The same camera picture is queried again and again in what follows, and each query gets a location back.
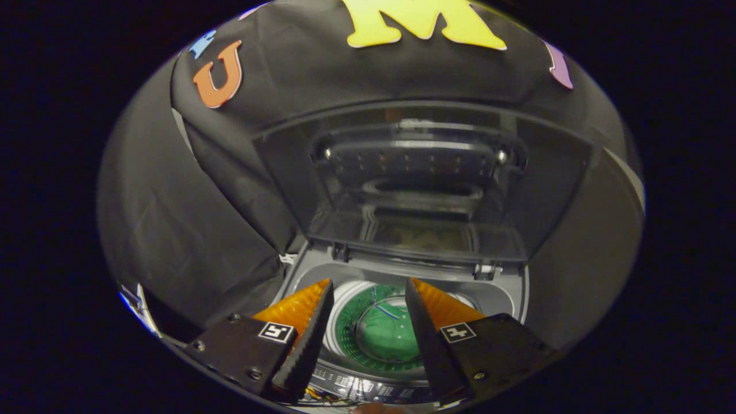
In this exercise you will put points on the black backdrop cloth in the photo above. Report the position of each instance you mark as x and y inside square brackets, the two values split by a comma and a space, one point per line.
[201, 218]

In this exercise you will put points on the dark washing machine lid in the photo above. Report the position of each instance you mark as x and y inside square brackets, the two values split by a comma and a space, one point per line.
[552, 190]

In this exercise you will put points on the white and blue plastic item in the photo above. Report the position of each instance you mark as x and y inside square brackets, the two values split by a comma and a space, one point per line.
[138, 307]

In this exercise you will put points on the green polo shirt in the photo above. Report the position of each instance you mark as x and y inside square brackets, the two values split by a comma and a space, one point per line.
[388, 339]

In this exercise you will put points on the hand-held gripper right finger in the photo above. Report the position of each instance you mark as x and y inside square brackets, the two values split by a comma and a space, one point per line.
[431, 351]

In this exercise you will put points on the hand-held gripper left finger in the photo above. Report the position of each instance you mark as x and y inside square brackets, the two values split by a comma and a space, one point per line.
[302, 351]

